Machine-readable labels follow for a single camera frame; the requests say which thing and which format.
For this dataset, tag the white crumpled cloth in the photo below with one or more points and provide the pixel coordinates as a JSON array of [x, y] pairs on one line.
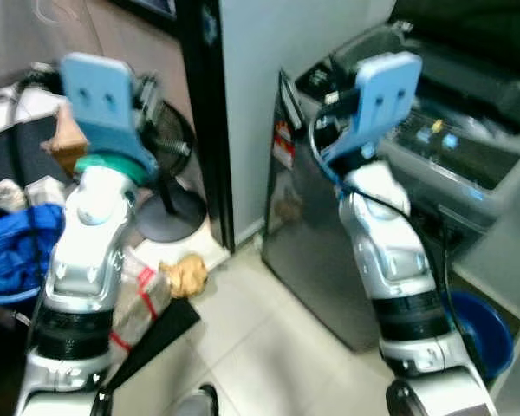
[[17, 100]]

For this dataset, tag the dark washing machine lid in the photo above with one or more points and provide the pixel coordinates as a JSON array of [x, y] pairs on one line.
[[468, 30]]

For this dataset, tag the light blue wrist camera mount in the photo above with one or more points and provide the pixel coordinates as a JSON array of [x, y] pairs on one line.
[[377, 100], [100, 104]]

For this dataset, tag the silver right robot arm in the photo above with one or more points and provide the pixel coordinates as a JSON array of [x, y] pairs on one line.
[[394, 251]]

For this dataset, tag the flat black board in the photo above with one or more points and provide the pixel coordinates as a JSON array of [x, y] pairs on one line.
[[160, 334]]

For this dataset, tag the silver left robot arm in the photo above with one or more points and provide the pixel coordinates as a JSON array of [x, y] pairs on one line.
[[82, 251]]

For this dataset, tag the paper bundle with red bands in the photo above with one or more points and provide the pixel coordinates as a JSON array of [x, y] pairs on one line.
[[143, 303]]

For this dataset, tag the black standing fan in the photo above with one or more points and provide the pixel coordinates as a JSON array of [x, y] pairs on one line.
[[169, 217]]

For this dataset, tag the tan crumpled bag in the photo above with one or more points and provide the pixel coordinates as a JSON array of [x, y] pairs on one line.
[[186, 276]]

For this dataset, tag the grey top-load washing machine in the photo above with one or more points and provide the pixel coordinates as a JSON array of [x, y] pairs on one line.
[[468, 165]]

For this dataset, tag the light blue left wrist camera mount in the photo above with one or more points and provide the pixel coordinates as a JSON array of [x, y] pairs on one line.
[[100, 104]]

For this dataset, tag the blue plastic basin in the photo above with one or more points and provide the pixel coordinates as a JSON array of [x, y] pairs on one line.
[[490, 334]]

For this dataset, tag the blue cloth garment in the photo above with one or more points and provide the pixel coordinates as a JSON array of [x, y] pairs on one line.
[[17, 247]]

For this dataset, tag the light blue right wrist camera mount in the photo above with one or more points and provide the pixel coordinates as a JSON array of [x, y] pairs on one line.
[[377, 100]]

